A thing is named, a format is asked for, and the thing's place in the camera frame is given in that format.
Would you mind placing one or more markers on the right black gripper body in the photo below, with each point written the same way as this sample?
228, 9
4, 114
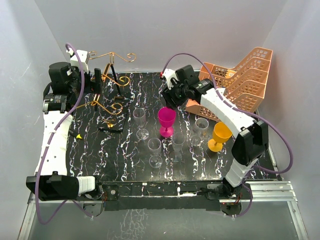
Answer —
179, 93

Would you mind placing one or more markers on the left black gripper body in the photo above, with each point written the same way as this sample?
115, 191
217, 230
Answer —
75, 85

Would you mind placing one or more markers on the pink plastic wine glass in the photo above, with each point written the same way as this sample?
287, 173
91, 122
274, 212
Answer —
166, 118

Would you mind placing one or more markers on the clear wine glass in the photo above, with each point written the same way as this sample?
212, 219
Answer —
178, 140
155, 147
200, 132

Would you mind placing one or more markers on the orange plastic wine glass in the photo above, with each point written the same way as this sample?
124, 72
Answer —
220, 135

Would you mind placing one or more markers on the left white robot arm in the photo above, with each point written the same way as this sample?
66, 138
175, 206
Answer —
59, 97

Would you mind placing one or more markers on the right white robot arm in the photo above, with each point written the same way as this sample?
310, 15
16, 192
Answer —
251, 136

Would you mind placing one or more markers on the tall clear flute glass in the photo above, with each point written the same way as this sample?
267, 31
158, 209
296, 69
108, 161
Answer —
139, 115

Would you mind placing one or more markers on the clear wine glass front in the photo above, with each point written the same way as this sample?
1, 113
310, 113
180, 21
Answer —
155, 147

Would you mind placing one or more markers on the small yellow black object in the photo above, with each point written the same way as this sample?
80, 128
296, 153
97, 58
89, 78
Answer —
75, 135

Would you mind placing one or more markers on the peach plastic organiser basket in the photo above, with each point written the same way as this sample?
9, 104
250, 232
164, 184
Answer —
245, 84

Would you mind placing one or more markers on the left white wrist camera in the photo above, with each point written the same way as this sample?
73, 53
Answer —
82, 61

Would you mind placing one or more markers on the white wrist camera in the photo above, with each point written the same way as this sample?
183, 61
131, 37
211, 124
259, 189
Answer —
170, 77
82, 61

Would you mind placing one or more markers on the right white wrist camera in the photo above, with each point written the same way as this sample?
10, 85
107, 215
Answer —
170, 77

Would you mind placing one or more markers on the gold wire wine glass rack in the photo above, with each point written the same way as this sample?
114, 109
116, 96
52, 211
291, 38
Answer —
114, 101

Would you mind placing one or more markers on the black base frame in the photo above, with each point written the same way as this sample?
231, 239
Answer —
208, 195

